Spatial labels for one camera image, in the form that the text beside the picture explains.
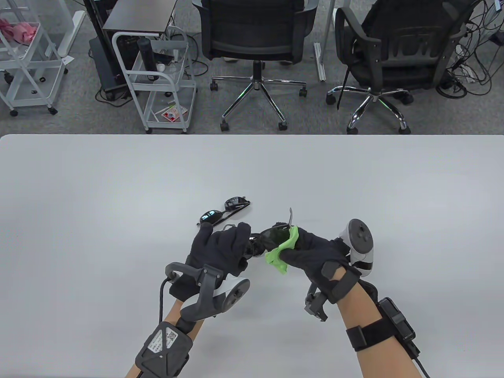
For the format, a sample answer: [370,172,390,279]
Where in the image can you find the white table leg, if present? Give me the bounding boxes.
[313,0,337,82]

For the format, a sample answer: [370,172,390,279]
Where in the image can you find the person's right hand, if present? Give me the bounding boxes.
[280,228,361,304]

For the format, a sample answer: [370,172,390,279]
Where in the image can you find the tangle of black cables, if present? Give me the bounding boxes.
[435,0,504,99]

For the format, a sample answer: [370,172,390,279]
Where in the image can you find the black wrist tracker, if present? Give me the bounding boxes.
[346,297,430,378]
[135,321,193,378]

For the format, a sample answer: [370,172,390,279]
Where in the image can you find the white table foot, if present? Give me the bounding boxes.
[57,11,86,57]

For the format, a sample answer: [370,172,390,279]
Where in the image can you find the person's left hand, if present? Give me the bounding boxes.
[169,222,252,302]

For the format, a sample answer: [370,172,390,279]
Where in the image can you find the black left wrist tracker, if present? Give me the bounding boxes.
[135,321,193,378]

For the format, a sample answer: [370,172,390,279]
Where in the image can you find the grey right hand controller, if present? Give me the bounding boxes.
[339,219,374,278]

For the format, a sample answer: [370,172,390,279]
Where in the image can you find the pink cloth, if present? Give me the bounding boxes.
[0,18,38,44]

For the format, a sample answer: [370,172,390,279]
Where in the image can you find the white rolling cart with handle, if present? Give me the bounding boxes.
[112,28,197,134]

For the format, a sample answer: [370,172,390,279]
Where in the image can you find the black office chair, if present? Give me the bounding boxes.
[192,0,318,132]
[325,0,479,135]

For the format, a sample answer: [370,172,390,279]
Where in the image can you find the person's right forearm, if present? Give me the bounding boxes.
[337,282,424,378]

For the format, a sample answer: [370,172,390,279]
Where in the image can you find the black bottle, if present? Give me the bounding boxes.
[137,37,160,82]

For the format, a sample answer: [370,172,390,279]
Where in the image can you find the grey left hand controller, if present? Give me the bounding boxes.
[159,263,250,323]

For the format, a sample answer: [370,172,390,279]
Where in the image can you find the grey flat device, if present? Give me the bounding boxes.
[151,39,189,54]

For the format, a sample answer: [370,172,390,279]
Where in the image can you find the black right wrist tracker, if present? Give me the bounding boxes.
[346,297,430,378]

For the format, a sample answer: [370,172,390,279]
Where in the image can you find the small mirrored oval sunglasses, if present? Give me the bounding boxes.
[197,196,252,233]

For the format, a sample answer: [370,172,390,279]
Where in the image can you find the thick black square sunglasses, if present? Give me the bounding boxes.
[222,208,295,258]

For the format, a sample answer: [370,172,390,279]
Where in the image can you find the black desk leg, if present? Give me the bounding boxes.
[83,0,119,85]

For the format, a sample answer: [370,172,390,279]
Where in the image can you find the black computer tower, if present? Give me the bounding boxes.
[89,35,132,101]

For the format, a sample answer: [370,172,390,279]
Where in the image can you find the grey hand controller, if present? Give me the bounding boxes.
[339,219,374,278]
[159,263,250,323]

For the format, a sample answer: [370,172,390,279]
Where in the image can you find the dark side table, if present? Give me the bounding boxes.
[102,0,178,40]

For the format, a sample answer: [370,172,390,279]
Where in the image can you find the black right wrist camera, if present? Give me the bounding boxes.
[304,285,329,322]

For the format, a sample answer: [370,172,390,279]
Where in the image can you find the red and white packet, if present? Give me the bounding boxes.
[161,106,189,122]

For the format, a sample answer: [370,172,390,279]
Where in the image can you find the green cleaning cloth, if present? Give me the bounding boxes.
[265,226,300,275]

